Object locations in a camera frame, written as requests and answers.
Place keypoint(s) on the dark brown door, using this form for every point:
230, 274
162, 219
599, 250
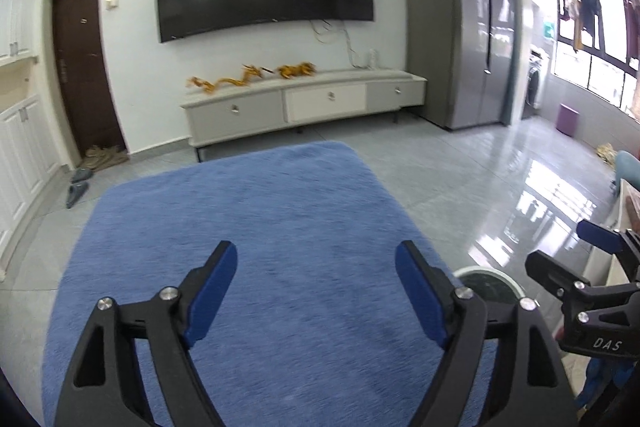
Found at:
85, 67

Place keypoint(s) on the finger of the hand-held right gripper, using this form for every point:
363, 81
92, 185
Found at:
555, 274
597, 234

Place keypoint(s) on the beige doormat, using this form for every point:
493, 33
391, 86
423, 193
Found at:
105, 157

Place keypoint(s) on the blue cloth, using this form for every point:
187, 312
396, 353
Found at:
600, 382

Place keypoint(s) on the grey slipper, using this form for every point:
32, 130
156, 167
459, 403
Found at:
81, 176
77, 196

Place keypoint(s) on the grey refrigerator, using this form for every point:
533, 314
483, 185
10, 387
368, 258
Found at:
450, 32

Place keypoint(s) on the golden tiger figurine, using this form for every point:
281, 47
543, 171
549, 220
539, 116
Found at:
297, 70

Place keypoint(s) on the purple stool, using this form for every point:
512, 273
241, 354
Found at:
568, 119

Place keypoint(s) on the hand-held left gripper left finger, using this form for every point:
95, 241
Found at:
210, 294

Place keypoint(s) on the golden dragon figurine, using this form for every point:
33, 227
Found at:
227, 82

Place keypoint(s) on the wall light switch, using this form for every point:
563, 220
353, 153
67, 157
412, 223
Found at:
112, 2

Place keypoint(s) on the teal sofa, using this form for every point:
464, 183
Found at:
629, 164

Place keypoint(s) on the row of hanging clothes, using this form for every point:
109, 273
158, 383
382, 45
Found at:
592, 14

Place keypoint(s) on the cream TV cabinet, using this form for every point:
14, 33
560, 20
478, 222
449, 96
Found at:
325, 99

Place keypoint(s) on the white side cabinet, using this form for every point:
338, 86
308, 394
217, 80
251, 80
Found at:
620, 207

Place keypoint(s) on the white wall cabinets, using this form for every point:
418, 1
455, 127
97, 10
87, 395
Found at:
22, 147

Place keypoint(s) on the blue towel-covered table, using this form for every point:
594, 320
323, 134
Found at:
300, 227

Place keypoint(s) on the yellowish cloth pile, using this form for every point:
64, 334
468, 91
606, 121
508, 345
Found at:
607, 152

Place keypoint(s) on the white washing machine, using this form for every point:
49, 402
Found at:
534, 82

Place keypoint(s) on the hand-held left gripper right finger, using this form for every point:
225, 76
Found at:
420, 299

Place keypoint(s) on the green wall sign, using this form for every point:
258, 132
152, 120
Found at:
549, 31

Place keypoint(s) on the white round trash bin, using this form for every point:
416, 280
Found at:
487, 284

